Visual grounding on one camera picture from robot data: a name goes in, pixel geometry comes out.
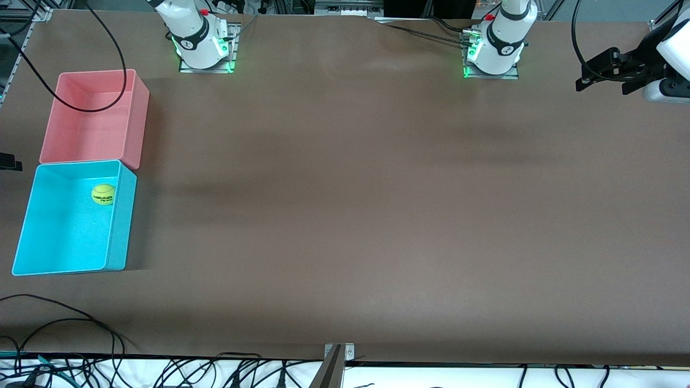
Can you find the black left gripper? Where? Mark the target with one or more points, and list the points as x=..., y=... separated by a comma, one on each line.
x=645, y=58

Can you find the yellow tennis ball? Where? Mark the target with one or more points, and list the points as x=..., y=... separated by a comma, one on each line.
x=103, y=194

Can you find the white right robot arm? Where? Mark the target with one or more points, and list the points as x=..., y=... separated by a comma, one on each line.
x=194, y=37

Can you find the pink plastic bin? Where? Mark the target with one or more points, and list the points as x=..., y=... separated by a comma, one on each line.
x=97, y=134

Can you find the blue plastic bin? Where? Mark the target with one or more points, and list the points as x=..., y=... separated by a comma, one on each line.
x=64, y=237

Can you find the grey power strip box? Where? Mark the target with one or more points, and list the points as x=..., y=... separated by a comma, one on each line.
x=350, y=6

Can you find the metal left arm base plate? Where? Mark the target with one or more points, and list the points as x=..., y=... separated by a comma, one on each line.
x=515, y=75

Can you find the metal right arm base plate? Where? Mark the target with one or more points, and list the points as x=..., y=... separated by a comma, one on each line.
x=233, y=54

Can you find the grey metal bracket post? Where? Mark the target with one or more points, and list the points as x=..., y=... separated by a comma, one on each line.
x=334, y=366

